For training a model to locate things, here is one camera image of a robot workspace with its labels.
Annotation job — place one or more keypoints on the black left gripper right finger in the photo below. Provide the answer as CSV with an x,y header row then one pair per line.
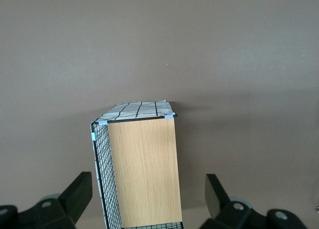
x,y
219,204

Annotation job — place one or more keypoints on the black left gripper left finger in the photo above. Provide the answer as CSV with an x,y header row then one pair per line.
x,y
74,199

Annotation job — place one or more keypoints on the light wooden shelf insert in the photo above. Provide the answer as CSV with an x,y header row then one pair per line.
x,y
144,169

